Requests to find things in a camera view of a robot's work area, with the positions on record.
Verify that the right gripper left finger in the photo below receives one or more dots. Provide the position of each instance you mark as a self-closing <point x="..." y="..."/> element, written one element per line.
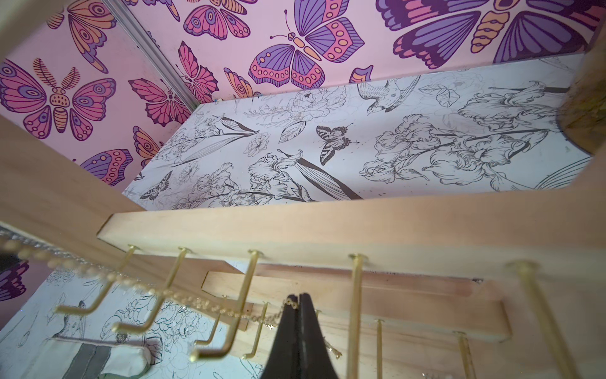
<point x="283" y="361"/>

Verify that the white green work glove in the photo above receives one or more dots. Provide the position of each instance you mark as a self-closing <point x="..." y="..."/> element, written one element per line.
<point x="63" y="358"/>

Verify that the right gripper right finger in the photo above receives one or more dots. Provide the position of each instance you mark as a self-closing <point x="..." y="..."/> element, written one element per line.
<point x="313" y="359"/>

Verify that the wooden jewelry display stand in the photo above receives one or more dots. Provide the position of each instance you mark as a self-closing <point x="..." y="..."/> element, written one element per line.
<point x="182" y="167"/>

